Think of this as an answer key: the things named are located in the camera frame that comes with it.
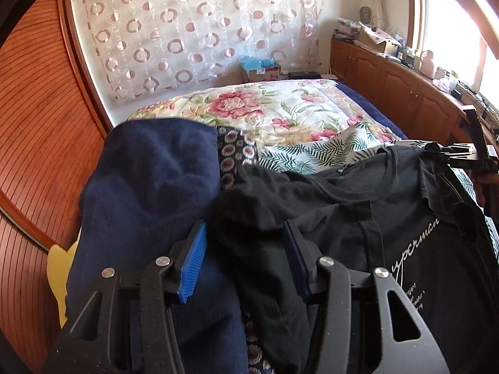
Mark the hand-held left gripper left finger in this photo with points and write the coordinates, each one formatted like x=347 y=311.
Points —
x=193 y=261

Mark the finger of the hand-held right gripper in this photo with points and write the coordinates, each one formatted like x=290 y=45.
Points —
x=438 y=152

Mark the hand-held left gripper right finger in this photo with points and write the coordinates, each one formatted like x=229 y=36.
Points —
x=296 y=265

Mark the black t-shirt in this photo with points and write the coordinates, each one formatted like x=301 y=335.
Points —
x=351 y=210

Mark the person's right hand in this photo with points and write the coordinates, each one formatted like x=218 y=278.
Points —
x=489 y=189

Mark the clear plastic cup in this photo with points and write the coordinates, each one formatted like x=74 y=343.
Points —
x=453 y=81

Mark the navy blue bed sheet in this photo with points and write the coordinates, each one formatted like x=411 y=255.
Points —
x=370 y=109

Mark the long wooden cabinet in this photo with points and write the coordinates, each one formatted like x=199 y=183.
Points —
x=390 y=81

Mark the navy blue cloth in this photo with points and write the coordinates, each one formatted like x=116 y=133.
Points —
x=148 y=187

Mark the pale pink bottle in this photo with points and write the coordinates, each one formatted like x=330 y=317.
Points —
x=427 y=63

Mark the dark medallion print cloth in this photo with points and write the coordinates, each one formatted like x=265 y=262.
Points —
x=237 y=148

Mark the open cardboard box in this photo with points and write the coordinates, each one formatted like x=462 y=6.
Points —
x=378 y=39

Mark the yellow cloth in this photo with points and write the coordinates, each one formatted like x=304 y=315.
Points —
x=58 y=272

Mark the window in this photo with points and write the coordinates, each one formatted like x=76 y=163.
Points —
x=460 y=19

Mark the stack of books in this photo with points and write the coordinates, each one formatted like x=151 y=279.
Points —
x=346 y=29

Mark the black flat box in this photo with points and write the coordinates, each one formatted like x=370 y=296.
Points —
x=304 y=75

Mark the floral and fern print quilt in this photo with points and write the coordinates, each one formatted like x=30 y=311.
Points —
x=273 y=109

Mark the small cardboard box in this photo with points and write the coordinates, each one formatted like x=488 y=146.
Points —
x=265 y=74

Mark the wooden wardrobe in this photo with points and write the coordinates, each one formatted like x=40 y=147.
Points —
x=46 y=124

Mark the circle pattern curtain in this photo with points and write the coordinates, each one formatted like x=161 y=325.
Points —
x=195 y=27

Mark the grey wall hanging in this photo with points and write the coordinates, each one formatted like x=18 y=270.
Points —
x=366 y=14

